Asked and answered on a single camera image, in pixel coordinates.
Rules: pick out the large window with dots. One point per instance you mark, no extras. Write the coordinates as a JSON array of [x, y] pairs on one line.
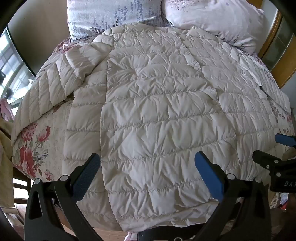
[[13, 62]]

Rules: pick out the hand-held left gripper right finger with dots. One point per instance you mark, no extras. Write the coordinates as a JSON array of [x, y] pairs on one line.
[[208, 172]]

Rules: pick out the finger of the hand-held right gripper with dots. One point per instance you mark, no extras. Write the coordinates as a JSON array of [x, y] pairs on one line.
[[266, 160], [285, 139]]

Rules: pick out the yellow cloth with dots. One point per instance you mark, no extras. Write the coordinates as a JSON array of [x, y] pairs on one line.
[[5, 162]]

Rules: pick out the floral bedspread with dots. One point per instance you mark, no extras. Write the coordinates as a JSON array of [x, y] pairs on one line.
[[32, 148]]

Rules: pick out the wooden chair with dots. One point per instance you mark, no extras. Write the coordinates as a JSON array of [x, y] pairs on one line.
[[22, 187]]

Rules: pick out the blue floral pillow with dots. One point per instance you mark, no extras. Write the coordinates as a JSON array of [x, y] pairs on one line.
[[104, 16]]

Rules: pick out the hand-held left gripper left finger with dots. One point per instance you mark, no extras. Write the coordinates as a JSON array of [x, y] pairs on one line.
[[89, 170]]

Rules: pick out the pink floral cloth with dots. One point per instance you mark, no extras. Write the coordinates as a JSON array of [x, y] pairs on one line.
[[5, 110]]

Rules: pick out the white quilted down jacket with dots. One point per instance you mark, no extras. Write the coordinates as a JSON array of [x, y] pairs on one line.
[[161, 115]]

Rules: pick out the purple floral pillow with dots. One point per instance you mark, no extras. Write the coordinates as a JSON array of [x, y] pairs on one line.
[[219, 18]]

